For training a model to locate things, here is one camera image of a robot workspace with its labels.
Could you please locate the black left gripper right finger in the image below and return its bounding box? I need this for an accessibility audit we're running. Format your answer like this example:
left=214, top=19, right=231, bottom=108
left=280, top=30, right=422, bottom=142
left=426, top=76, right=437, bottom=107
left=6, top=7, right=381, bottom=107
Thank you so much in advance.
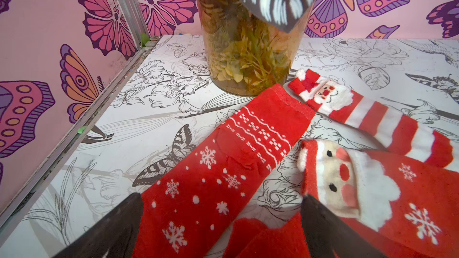
left=300, top=195, right=385, bottom=258

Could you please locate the red white striped santa sock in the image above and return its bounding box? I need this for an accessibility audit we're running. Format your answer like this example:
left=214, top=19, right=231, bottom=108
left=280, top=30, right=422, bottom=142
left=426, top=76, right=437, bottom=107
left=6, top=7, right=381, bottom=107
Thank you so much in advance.
left=288, top=69, right=459, bottom=172

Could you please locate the red snowflake patterned sock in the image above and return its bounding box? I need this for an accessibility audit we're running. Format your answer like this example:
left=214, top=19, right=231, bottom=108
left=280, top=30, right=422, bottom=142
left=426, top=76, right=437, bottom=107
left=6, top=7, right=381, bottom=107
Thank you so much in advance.
left=133, top=85, right=315, bottom=258

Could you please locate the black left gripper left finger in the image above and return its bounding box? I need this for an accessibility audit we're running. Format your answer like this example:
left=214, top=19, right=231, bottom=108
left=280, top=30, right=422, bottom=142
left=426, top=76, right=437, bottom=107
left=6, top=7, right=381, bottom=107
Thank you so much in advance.
left=55, top=193, right=143, bottom=258

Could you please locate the glass vase with plant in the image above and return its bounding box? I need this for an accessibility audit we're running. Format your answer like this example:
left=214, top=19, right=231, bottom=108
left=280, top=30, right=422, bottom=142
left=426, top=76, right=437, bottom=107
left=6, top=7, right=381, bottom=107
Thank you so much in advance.
left=197, top=0, right=315, bottom=96

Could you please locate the red santa snowflake sock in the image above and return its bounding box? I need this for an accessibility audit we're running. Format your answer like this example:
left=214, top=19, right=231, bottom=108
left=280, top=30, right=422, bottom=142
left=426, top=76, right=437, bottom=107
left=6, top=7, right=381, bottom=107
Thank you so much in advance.
left=224, top=140, right=459, bottom=258

